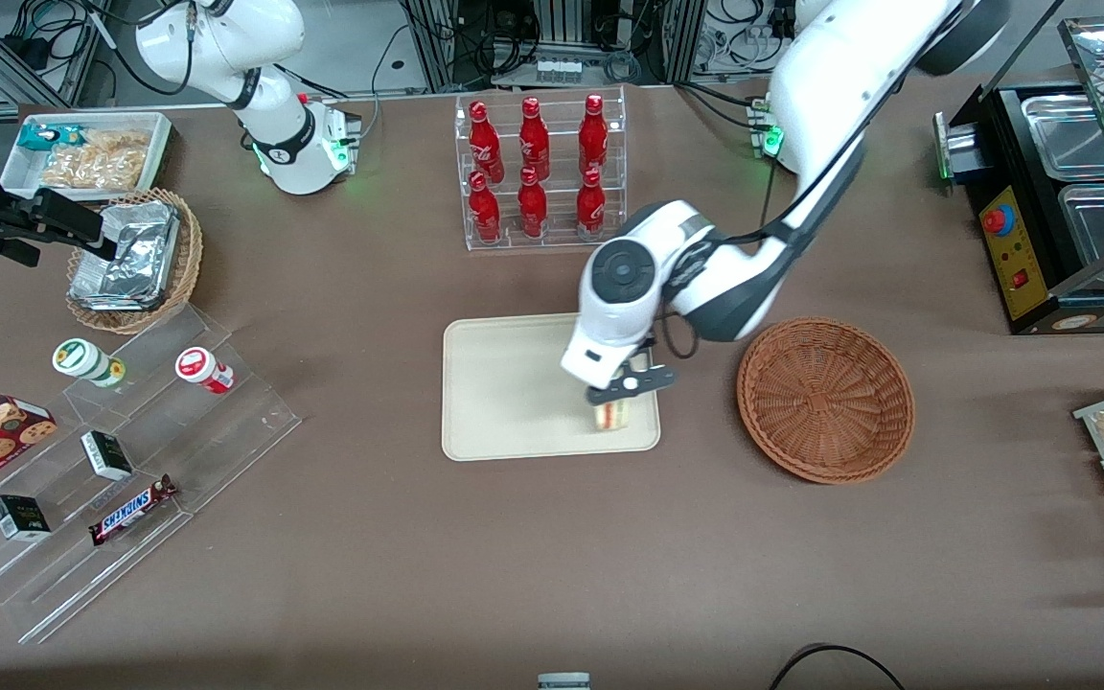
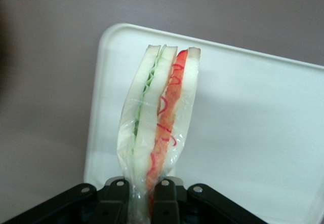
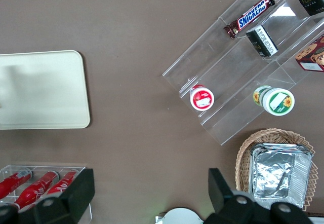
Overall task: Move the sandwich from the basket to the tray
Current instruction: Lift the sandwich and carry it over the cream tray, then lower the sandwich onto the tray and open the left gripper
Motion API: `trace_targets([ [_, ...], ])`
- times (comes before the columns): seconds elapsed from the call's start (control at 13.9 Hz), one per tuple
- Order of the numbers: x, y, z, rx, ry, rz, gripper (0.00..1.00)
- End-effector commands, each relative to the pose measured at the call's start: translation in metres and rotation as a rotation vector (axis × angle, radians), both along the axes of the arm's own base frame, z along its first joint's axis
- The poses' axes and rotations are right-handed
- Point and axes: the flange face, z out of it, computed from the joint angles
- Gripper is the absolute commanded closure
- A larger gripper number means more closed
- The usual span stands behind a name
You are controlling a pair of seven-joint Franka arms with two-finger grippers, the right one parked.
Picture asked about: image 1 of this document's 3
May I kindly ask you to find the green lidded cup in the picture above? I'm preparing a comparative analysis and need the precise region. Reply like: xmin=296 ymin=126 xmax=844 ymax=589
xmin=52 ymin=338 xmax=127 ymax=389

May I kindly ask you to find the teal snack packet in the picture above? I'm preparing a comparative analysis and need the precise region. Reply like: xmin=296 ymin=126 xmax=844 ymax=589
xmin=17 ymin=123 xmax=88 ymax=152

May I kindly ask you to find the black food warmer cabinet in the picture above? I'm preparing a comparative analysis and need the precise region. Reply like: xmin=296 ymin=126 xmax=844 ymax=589
xmin=933 ymin=14 xmax=1104 ymax=336

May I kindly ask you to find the white rectangular plastic bin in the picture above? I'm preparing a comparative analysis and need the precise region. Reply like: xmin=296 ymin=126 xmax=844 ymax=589
xmin=0 ymin=111 xmax=174 ymax=200

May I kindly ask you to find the light tan wicker basket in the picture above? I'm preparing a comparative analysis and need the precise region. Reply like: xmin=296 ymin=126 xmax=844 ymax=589
xmin=65 ymin=188 xmax=204 ymax=335

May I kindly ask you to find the white power strip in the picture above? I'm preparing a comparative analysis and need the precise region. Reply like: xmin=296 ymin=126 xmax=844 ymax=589
xmin=492 ymin=59 xmax=584 ymax=87

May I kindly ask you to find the black cable loop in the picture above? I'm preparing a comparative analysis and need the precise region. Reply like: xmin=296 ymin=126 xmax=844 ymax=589
xmin=768 ymin=644 xmax=908 ymax=690

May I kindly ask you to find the clear acrylic bottle rack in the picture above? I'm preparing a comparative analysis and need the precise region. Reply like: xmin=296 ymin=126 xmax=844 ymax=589
xmin=454 ymin=86 xmax=628 ymax=252

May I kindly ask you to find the aluminium foil container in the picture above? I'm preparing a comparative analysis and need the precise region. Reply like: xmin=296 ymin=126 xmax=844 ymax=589
xmin=68 ymin=244 xmax=170 ymax=312
xmin=97 ymin=199 xmax=181 ymax=279

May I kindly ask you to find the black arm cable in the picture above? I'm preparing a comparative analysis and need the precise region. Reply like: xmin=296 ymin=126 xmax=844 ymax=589
xmin=662 ymin=134 xmax=869 ymax=363

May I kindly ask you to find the clear acrylic stepped shelf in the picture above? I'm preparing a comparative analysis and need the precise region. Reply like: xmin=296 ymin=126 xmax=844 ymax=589
xmin=0 ymin=302 xmax=304 ymax=645

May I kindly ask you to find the beige plastic tray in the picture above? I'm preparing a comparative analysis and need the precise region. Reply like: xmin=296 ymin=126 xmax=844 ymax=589
xmin=441 ymin=309 xmax=662 ymax=463

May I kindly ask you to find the small black carton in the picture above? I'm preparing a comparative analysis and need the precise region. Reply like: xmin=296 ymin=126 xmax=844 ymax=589
xmin=0 ymin=494 xmax=53 ymax=542
xmin=80 ymin=430 xmax=134 ymax=482

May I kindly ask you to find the aluminium frame rack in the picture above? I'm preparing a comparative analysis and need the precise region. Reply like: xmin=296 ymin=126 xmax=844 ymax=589
xmin=403 ymin=0 xmax=706 ymax=89

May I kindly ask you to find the red cola bottle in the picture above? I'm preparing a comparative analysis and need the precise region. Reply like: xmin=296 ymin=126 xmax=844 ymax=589
xmin=576 ymin=168 xmax=608 ymax=241
xmin=469 ymin=100 xmax=506 ymax=185
xmin=579 ymin=93 xmax=610 ymax=178
xmin=518 ymin=96 xmax=551 ymax=181
xmin=469 ymin=171 xmax=503 ymax=245
xmin=517 ymin=166 xmax=549 ymax=241

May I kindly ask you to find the Snickers chocolate bar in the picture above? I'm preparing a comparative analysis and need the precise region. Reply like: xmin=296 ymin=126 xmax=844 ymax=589
xmin=88 ymin=474 xmax=179 ymax=547

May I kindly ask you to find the brown round wicker basket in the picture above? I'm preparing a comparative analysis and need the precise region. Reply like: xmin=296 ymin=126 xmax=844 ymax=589
xmin=736 ymin=316 xmax=917 ymax=485

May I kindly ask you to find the red lidded cup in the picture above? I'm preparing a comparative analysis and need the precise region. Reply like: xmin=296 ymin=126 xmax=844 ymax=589
xmin=174 ymin=347 xmax=236 ymax=395

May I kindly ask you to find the clear bag of fried snacks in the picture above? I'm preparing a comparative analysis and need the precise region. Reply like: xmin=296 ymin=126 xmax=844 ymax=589
xmin=78 ymin=128 xmax=152 ymax=164
xmin=38 ymin=149 xmax=146 ymax=193

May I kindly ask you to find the triangle sandwich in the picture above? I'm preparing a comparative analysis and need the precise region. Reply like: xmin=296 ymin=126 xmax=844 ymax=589
xmin=593 ymin=401 xmax=646 ymax=434

